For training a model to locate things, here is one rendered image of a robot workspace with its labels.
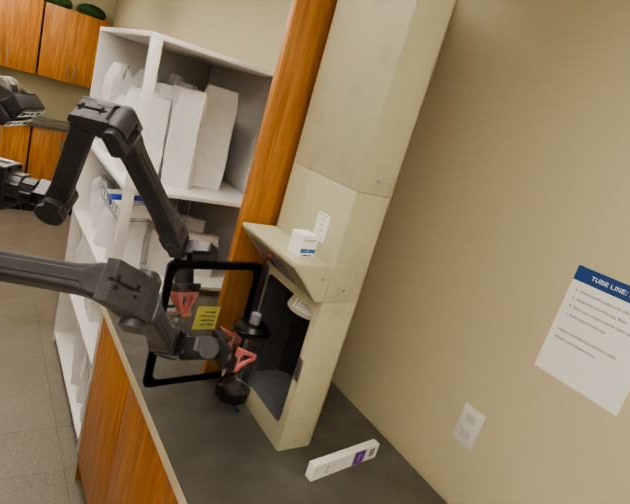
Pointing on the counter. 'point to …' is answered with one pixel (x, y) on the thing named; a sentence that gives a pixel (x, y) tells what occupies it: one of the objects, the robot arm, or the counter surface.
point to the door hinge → (260, 288)
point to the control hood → (309, 283)
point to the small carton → (303, 243)
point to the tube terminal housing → (339, 310)
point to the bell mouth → (299, 307)
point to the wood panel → (283, 120)
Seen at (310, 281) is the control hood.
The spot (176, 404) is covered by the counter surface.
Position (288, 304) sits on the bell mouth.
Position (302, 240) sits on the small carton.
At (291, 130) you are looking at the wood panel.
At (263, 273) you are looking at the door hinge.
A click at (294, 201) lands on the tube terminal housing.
